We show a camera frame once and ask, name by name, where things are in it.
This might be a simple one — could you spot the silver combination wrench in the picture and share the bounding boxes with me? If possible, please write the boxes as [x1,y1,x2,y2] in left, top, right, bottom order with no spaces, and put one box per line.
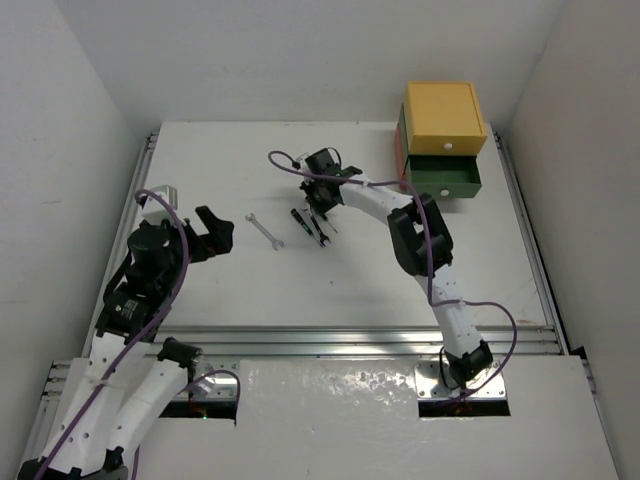
[301,206,331,248]

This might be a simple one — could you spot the aluminium rail frame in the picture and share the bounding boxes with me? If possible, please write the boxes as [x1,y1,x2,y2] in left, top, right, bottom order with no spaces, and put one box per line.
[43,122,569,403]

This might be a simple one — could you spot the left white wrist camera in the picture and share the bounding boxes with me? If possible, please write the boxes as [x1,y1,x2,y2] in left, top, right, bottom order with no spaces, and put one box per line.
[139,185,178,225]

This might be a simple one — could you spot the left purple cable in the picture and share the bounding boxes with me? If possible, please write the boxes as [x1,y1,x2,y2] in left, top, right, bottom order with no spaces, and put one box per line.
[29,189,241,480]

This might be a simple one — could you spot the green black screwdriver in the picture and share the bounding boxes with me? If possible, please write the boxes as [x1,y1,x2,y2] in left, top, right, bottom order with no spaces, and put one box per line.
[320,214,339,234]
[290,208,314,237]

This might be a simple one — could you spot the white front cover panel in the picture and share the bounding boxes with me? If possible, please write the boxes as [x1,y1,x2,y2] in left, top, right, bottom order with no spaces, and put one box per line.
[138,356,617,479]

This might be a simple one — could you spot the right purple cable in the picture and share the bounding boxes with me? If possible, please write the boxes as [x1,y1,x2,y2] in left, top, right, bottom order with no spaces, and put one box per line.
[267,150,519,401]

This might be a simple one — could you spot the purple cable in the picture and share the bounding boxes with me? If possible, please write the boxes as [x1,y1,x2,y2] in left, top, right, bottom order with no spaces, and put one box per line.
[29,189,241,480]
[267,150,519,401]

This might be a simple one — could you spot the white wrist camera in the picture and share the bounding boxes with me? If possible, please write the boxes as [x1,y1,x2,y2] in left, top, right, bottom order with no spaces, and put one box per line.
[292,153,309,170]
[139,185,178,225]

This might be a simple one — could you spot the red drawer box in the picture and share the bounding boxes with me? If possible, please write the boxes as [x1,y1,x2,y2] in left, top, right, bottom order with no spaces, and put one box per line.
[394,123,407,181]

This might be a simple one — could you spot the green drawer box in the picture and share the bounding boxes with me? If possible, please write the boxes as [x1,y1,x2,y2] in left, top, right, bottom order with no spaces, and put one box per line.
[397,107,482,199]

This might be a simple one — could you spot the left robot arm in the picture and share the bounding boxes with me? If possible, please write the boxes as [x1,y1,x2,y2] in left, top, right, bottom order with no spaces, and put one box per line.
[18,206,234,479]

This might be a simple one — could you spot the silver open-end wrench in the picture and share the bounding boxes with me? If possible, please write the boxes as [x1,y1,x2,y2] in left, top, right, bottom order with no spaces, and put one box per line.
[245,213,285,251]

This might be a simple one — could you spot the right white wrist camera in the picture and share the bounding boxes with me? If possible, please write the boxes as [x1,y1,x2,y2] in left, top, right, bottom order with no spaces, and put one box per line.
[292,153,309,170]

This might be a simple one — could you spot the yellow drawer box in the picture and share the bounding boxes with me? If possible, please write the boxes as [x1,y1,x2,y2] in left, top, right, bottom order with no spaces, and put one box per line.
[403,81,488,156]

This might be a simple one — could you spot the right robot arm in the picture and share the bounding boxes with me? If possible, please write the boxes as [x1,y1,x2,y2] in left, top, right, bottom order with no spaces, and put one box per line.
[301,148,493,390]

